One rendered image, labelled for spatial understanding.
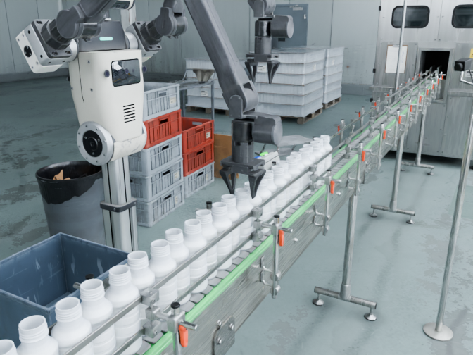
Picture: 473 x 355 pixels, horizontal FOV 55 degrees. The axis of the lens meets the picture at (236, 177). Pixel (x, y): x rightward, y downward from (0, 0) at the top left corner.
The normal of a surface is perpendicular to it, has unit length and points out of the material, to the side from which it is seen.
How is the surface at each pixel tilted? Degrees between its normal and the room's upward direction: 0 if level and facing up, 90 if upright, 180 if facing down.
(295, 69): 90
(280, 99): 91
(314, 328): 0
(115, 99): 90
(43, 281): 90
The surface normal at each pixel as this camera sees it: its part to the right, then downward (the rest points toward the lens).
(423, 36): -0.47, 0.28
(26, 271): 0.88, 0.15
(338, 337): 0.00, -0.95
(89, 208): 0.72, 0.28
